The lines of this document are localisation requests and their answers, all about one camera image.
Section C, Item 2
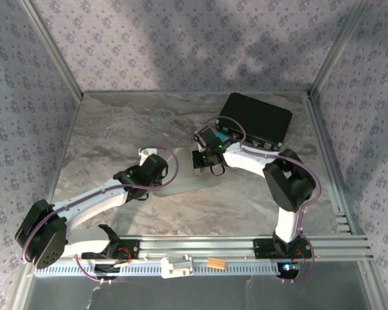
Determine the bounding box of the white paper box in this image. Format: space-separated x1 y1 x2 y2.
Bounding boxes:
153 147 226 197

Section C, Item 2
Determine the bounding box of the black hard case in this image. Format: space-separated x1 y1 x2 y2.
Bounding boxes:
215 92 294 151

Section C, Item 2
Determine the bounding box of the left controller board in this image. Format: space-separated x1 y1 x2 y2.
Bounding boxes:
93 263 120 280

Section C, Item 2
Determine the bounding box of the controller board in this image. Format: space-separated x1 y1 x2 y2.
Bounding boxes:
93 263 120 280
276 262 301 280

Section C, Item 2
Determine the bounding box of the right controller board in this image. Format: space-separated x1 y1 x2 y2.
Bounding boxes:
276 262 301 280

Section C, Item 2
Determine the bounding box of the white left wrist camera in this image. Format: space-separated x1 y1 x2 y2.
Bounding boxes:
138 147 158 165

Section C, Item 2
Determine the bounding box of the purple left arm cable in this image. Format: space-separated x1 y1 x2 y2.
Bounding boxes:
21 147 181 285

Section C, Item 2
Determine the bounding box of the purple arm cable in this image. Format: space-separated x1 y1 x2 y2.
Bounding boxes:
21 147 181 285
193 116 323 285

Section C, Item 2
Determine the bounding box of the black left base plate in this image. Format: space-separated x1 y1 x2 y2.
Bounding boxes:
81 239 140 261

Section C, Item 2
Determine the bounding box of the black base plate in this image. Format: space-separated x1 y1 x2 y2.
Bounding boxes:
253 238 312 259
81 239 140 261

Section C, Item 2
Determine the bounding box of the aluminium side rail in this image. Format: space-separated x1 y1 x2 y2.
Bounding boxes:
305 92 360 236
37 95 84 236

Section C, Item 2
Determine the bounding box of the aluminium mounting rail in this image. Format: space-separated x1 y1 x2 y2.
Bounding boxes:
21 235 374 262

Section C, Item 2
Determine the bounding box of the grey slotted cable duct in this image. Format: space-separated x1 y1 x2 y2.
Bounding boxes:
34 260 298 277

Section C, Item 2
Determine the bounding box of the white plastic bracket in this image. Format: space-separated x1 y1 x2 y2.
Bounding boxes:
160 254 195 279

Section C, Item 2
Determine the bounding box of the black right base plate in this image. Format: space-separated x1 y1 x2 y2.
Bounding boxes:
253 238 312 259

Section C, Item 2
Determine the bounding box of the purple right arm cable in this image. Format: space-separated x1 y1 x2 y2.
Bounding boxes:
193 116 323 285

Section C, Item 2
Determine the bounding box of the aluminium frame post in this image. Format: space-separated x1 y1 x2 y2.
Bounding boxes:
307 0 373 99
18 0 85 99

